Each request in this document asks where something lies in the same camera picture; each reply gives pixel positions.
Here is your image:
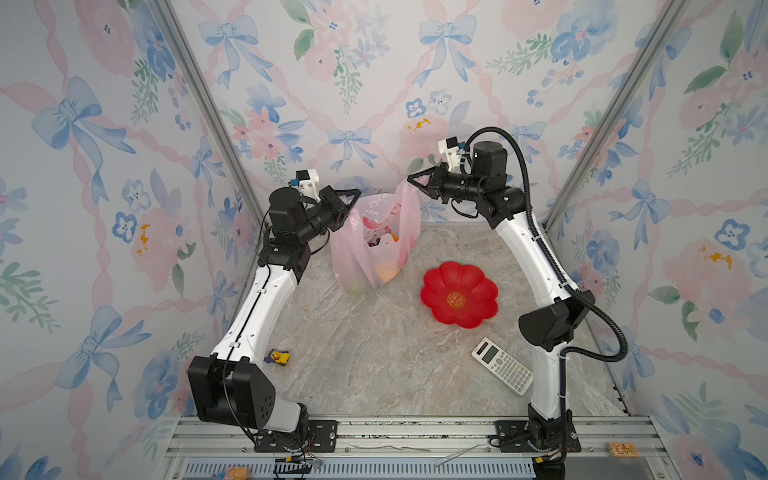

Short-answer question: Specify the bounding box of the small yellow blue toy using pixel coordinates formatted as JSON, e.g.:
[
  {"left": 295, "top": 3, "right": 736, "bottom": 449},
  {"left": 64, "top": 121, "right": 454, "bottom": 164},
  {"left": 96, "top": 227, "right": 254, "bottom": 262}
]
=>
[{"left": 264, "top": 349, "right": 291, "bottom": 366}]

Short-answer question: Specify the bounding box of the corner aluminium post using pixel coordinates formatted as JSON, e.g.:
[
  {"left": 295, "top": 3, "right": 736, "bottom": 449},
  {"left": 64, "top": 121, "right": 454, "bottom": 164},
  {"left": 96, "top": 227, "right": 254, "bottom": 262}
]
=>
[
  {"left": 543, "top": 0, "right": 689, "bottom": 234},
  {"left": 148, "top": 0, "right": 263, "bottom": 227}
]

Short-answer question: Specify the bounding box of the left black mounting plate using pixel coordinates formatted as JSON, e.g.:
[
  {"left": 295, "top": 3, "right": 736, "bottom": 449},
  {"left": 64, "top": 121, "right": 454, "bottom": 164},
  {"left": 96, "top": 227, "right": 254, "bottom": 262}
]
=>
[{"left": 253, "top": 420, "right": 338, "bottom": 454}]

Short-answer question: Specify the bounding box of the white scientific calculator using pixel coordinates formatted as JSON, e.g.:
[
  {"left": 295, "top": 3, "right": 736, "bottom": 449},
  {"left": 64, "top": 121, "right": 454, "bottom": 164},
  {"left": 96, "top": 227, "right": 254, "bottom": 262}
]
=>
[{"left": 471, "top": 337, "right": 533, "bottom": 396}]

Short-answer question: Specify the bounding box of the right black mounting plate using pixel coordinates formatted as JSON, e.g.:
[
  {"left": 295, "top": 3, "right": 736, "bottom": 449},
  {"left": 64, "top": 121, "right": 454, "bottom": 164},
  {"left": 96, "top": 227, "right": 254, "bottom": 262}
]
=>
[{"left": 489, "top": 420, "right": 562, "bottom": 454}]

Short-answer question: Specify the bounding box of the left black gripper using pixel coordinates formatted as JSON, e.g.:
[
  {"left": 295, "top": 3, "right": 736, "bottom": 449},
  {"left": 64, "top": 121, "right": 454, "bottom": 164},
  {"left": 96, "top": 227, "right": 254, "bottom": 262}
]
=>
[{"left": 297, "top": 189, "right": 360, "bottom": 249}]

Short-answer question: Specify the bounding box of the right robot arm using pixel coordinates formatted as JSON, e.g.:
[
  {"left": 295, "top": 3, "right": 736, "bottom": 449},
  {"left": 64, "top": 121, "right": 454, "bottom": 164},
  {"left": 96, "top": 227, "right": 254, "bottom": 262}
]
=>
[{"left": 408, "top": 137, "right": 587, "bottom": 452}]

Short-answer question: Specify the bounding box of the right corner aluminium post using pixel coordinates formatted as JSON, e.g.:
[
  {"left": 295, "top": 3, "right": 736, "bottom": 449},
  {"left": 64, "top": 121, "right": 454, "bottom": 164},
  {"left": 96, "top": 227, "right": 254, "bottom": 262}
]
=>
[{"left": 543, "top": 0, "right": 689, "bottom": 234}]

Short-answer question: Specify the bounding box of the left corner aluminium post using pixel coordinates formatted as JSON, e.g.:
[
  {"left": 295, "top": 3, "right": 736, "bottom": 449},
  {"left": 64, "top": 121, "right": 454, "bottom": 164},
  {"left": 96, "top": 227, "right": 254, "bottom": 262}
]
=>
[{"left": 148, "top": 0, "right": 263, "bottom": 227}]

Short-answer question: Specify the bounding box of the orange object at rail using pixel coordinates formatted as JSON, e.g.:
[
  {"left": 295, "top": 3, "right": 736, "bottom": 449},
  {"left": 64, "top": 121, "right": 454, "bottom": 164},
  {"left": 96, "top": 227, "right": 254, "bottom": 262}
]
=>
[{"left": 223, "top": 467, "right": 249, "bottom": 480}]

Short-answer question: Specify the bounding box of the black mounting plate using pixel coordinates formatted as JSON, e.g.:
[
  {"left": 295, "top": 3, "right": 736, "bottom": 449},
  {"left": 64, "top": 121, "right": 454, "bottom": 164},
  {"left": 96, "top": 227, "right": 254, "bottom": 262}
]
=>
[
  {"left": 253, "top": 420, "right": 338, "bottom": 454},
  {"left": 489, "top": 420, "right": 562, "bottom": 454}
]

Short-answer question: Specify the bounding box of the small wooden block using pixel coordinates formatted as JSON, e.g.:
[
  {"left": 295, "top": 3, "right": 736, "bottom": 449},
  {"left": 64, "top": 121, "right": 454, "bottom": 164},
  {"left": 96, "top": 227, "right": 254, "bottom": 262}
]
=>
[{"left": 607, "top": 442, "right": 640, "bottom": 458}]

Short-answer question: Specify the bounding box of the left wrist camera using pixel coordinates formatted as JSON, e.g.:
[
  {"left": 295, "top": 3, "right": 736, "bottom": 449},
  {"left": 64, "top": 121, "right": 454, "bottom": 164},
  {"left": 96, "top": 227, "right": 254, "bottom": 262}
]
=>
[{"left": 289, "top": 169, "right": 320, "bottom": 203}]

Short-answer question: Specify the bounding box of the pink plastic bag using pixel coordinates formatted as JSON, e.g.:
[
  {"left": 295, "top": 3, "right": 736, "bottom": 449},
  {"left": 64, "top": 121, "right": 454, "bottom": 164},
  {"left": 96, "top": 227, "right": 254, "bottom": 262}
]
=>
[{"left": 330, "top": 182, "right": 422, "bottom": 294}]

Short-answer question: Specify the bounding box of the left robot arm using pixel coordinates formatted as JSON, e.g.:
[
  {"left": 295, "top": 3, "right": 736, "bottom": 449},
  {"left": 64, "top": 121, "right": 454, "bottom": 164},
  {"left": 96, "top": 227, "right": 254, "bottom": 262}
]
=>
[{"left": 187, "top": 186, "right": 361, "bottom": 443}]

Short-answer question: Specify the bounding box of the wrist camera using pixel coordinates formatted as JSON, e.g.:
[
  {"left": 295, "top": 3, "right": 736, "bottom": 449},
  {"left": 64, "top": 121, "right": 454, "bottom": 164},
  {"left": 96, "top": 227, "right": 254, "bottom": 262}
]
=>
[
  {"left": 438, "top": 137, "right": 466, "bottom": 173},
  {"left": 289, "top": 169, "right": 320, "bottom": 203}
]

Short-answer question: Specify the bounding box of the red flower-shaped plate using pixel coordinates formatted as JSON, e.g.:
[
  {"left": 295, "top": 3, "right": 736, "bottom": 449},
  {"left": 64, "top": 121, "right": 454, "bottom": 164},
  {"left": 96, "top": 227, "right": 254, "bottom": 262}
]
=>
[{"left": 420, "top": 261, "right": 499, "bottom": 329}]

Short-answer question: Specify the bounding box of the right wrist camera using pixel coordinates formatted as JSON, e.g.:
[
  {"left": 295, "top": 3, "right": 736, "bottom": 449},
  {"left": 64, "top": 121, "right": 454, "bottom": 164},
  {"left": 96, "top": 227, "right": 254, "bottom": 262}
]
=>
[{"left": 438, "top": 137, "right": 466, "bottom": 173}]

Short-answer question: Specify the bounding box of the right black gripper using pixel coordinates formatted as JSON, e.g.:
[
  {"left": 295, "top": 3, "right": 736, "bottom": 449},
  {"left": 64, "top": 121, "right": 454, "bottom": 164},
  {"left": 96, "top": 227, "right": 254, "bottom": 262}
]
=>
[{"left": 407, "top": 167, "right": 486, "bottom": 208}]

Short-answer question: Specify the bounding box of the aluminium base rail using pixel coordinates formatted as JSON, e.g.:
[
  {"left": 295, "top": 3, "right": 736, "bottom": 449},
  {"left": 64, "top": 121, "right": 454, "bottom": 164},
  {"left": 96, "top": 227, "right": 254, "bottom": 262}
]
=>
[{"left": 154, "top": 415, "right": 681, "bottom": 479}]

